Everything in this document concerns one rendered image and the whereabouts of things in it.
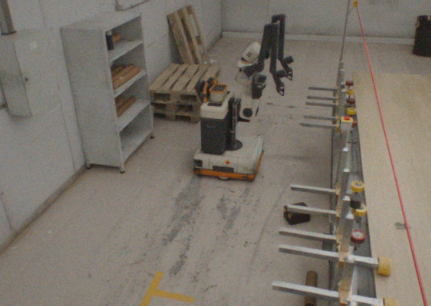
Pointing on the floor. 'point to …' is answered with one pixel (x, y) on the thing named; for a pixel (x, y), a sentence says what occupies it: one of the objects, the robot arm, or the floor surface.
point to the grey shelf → (99, 146)
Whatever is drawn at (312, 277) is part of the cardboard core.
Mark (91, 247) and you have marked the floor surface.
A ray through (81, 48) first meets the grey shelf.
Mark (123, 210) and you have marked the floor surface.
